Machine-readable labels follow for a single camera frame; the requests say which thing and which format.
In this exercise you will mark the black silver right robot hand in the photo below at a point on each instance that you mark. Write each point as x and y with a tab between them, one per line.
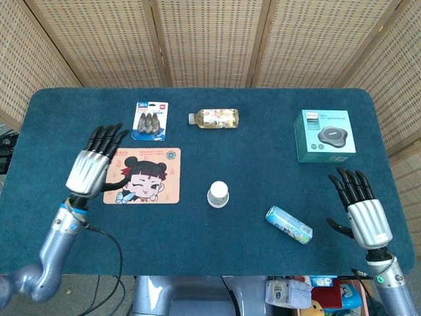
370	224

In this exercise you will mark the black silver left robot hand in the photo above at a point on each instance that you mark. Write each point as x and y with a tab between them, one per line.
87	171

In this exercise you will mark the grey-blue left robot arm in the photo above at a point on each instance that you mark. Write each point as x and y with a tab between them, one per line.
56	250

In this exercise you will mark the small blue white box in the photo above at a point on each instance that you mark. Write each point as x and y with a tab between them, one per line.
322	280

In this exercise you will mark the cartoon girl mouse pad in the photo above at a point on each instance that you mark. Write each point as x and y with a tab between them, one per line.
164	184

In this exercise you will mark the blue binder clip blister pack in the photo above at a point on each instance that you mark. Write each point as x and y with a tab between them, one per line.
150	121

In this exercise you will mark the teal drink can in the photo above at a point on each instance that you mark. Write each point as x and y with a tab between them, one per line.
288	224

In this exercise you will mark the black equipment beside table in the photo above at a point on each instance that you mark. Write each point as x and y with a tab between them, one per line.
6	154

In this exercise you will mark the red book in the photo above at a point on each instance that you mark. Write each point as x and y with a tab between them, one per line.
327	296

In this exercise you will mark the teal speakerphone product box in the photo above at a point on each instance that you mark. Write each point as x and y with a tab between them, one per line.
325	138

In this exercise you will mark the yellow plush toy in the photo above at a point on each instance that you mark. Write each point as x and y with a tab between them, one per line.
316	308

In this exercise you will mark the blue felt table cloth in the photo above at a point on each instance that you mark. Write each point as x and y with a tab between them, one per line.
164	237

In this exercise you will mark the white fabric bag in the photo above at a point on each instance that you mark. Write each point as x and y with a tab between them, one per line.
286	294

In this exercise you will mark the yellow drink plastic bottle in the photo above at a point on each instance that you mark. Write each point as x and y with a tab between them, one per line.
217	119

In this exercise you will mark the grey robot torso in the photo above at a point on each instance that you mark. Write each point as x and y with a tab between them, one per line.
184	296

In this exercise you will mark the bamboo folding screen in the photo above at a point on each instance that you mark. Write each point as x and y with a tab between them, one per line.
210	33

